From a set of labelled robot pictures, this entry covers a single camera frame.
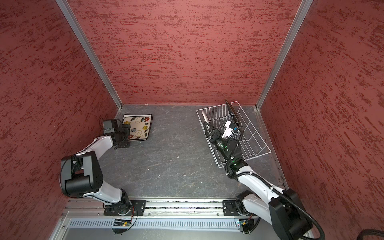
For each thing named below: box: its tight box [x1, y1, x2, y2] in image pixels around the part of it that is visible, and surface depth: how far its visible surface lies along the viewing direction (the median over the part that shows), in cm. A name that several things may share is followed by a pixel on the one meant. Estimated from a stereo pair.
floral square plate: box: [122, 114, 153, 141], surface depth 106 cm
